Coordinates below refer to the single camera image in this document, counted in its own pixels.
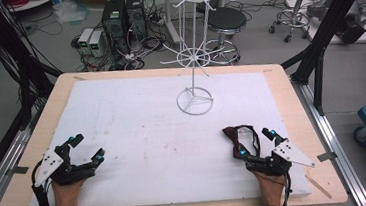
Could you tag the black metal frame post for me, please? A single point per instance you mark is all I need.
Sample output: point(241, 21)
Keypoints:
point(9, 48)
point(334, 19)

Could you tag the clear plastic bag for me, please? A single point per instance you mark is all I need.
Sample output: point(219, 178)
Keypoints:
point(69, 9)

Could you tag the dark red bow tie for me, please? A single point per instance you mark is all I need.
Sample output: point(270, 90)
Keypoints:
point(230, 134)

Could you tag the white round table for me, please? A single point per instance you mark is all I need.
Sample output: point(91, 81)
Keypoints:
point(33, 1)

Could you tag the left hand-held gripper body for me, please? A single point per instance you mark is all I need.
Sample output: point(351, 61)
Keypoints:
point(49, 163)

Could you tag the thin wooden stick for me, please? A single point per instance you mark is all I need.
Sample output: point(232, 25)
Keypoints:
point(319, 187)

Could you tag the black computer tower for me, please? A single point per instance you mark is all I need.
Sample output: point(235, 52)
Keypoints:
point(136, 15)
point(115, 22)

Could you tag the grey power supply unit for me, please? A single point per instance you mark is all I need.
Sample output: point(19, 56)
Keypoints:
point(85, 41)
point(96, 43)

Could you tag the wooden table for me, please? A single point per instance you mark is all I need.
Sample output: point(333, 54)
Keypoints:
point(293, 113)

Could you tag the person's right hand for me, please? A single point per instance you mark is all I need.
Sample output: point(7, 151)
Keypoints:
point(271, 187)

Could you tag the person's left hand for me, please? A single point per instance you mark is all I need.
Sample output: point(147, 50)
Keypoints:
point(66, 198)

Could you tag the white foam mat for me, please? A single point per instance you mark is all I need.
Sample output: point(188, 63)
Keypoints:
point(139, 120)

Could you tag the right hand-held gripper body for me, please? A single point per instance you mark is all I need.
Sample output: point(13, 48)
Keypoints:
point(290, 152)

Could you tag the grey tape strip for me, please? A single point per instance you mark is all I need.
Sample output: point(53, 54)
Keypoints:
point(326, 156)
point(19, 170)

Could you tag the black machine on white board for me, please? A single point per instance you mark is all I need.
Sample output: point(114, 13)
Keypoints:
point(351, 23)

